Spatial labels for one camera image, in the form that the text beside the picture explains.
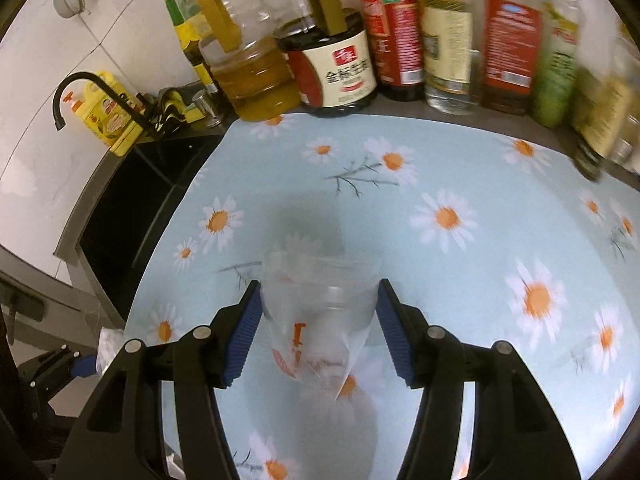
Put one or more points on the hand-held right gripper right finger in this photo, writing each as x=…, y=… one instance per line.
x=395, y=335

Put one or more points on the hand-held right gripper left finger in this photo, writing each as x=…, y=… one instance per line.
x=242, y=335

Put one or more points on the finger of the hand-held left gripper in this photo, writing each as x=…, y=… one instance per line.
x=85, y=366

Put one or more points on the white tissue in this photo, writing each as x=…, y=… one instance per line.
x=109, y=350

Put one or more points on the clear plastic bag orange print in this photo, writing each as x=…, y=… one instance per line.
x=320, y=320

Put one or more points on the daisy print tablecloth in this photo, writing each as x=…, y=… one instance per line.
x=475, y=270

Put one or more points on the black kitchen sink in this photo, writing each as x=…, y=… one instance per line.
x=130, y=200

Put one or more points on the metal sink knob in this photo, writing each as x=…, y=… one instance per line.
x=210, y=107

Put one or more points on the green sponge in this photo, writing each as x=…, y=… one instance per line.
x=192, y=107

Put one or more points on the black yellow scouring cloth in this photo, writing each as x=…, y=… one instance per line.
x=162, y=110

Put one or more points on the yellow dish soap bottle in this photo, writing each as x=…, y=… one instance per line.
x=110, y=120

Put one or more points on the clear cooking oil jug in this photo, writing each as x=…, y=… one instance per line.
x=255, y=85

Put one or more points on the dark soy sauce jug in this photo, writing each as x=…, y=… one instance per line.
x=340, y=75

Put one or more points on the black faucet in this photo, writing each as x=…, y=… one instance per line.
x=80, y=77

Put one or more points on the clear bottle beige label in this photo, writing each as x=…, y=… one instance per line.
x=445, y=45

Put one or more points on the dark bottle red green label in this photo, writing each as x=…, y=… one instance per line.
x=395, y=35

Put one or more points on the tall clear bottle yellow label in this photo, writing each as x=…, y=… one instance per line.
x=600, y=105

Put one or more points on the yellow green bottle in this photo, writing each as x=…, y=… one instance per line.
x=185, y=15

